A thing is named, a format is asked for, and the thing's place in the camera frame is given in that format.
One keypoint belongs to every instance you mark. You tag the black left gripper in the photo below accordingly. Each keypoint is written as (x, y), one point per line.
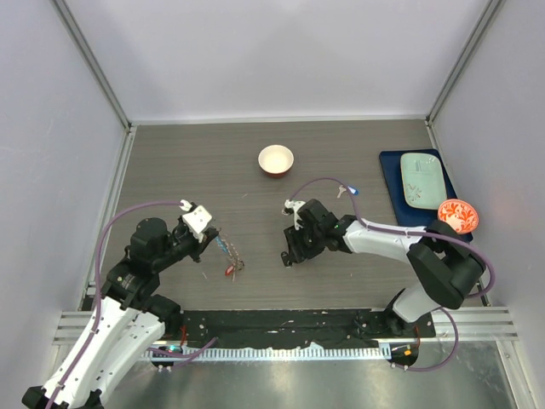
(199, 247)

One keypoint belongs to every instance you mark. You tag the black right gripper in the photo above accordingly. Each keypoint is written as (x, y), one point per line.
(298, 251)

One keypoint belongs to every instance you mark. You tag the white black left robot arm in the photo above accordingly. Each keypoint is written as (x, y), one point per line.
(128, 318)

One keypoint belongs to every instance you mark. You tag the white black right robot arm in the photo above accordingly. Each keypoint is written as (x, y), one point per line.
(446, 269)

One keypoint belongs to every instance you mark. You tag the red bowl white inside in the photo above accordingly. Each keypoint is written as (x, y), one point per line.
(275, 161)

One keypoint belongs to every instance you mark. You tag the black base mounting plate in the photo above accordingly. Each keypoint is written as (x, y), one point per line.
(289, 329)

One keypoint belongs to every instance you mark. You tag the dark blue tray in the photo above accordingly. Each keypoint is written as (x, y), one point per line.
(407, 216)

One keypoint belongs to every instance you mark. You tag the pale green rectangular plate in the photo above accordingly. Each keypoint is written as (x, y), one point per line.
(422, 181)

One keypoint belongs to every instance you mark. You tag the orange white patterned bowl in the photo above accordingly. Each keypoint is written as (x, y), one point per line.
(459, 215)

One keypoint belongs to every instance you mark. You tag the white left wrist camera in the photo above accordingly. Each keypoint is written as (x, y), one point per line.
(196, 217)

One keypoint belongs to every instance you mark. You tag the perforated cable duct strip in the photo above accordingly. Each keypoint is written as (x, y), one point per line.
(312, 352)

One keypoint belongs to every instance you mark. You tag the aluminium frame rail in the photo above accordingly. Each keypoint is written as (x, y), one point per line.
(83, 47)

